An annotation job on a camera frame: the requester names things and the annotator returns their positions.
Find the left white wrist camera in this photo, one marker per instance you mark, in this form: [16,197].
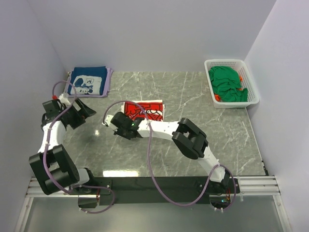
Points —
[64,99]

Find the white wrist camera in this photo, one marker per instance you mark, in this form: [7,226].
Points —
[64,99]
[107,120]

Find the green t-shirt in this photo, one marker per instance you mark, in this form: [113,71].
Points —
[222,72]

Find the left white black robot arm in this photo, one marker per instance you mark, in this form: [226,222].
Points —
[55,120]

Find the white t-shirt red print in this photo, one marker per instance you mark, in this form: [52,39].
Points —
[155,110]

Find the aluminium extrusion rail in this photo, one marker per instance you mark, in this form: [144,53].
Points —
[248,185]

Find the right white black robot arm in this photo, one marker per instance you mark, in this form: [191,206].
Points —
[188,137]

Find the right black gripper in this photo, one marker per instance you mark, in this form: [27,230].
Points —
[118,121]

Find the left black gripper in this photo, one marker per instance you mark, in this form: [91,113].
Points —
[78,112]

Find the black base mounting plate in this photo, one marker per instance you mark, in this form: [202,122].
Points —
[181,189]

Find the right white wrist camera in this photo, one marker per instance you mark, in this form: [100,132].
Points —
[107,120]

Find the white plastic basket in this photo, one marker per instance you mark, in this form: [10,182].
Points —
[246,82]

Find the folded lilac t-shirt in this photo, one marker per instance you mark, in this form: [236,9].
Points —
[106,89]

